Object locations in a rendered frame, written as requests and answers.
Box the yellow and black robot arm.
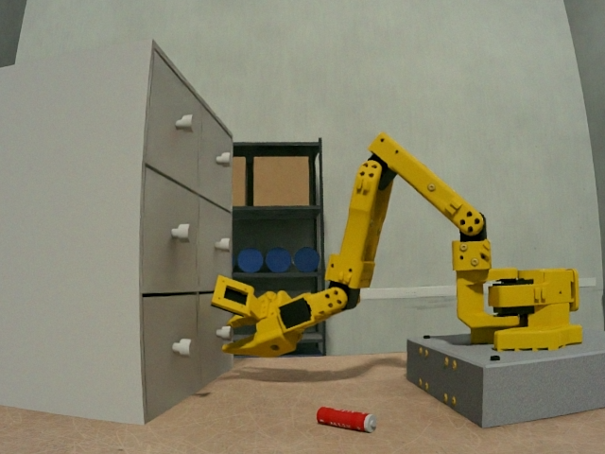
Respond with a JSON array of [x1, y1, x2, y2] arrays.
[[275, 132, 582, 352]]

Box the red aa battery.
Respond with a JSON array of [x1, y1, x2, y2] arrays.
[[317, 407, 376, 432]]

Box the grey chest of drawers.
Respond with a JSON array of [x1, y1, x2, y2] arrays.
[[0, 39, 233, 425]]

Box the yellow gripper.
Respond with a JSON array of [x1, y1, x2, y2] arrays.
[[211, 275, 305, 358]]

